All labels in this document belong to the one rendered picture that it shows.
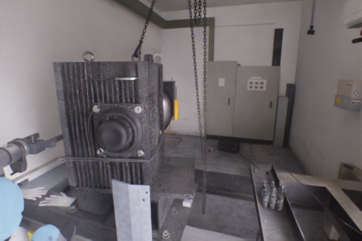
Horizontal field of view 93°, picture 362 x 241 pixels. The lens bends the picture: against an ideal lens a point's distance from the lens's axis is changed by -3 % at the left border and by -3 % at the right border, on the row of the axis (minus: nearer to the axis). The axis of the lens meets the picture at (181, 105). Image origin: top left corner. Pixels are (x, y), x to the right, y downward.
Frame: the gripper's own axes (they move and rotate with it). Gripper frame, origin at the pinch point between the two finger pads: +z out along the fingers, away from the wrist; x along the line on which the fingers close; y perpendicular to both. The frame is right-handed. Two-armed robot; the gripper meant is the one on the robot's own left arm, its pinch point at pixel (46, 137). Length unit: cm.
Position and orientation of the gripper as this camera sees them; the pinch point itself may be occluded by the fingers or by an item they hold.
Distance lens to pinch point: 107.6
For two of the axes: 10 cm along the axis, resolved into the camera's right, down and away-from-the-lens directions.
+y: 0.0, -9.8, -1.9
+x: -10.0, -0.2, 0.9
